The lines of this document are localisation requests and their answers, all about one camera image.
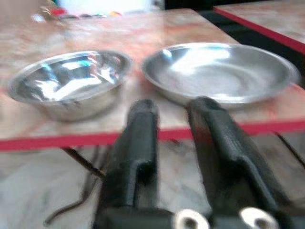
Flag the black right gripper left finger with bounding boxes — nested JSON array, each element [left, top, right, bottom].
[[94, 99, 173, 229]]

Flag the dark cable on floor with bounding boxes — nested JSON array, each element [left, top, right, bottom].
[[42, 145, 108, 227]]

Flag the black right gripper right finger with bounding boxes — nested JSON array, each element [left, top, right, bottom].
[[187, 96, 305, 229]]

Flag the marble table with red edge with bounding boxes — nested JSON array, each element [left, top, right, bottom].
[[0, 9, 305, 152], [213, 0, 305, 54]]

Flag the deep steel bowl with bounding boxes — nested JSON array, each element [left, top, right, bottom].
[[7, 49, 133, 122]]

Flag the shallow steel plate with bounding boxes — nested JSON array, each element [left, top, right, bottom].
[[141, 42, 301, 109]]

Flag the colourful small items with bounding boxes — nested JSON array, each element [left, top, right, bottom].
[[30, 4, 124, 23]]

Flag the dark table leg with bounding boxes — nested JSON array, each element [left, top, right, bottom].
[[62, 147, 106, 180], [274, 132, 305, 167]]

